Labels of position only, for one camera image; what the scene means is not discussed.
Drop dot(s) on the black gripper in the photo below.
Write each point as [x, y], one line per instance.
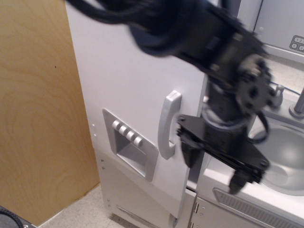
[226, 141]

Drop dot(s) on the grey fridge door handle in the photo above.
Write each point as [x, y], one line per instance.
[171, 106]

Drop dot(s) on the white toy fridge door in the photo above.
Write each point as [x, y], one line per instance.
[116, 75]

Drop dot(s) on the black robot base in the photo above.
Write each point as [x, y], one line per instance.
[9, 219]

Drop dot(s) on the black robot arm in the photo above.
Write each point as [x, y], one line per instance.
[209, 38]

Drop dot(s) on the grey oven vent panel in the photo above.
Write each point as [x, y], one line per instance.
[254, 211]

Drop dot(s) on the metal door hinge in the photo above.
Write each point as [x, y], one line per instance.
[196, 208]

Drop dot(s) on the grey toy sink basin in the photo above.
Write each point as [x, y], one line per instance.
[284, 148]

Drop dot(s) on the grey ice dispenser panel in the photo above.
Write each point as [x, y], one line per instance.
[131, 147]

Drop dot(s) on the white lower freezer door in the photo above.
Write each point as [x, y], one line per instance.
[124, 198]

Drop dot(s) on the grey toy faucet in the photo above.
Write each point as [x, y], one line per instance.
[286, 108]

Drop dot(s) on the white toy microwave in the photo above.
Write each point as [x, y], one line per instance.
[280, 26]

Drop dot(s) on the plywood board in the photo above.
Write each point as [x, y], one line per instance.
[47, 160]

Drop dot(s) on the grey lower door handle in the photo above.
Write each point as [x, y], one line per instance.
[172, 221]

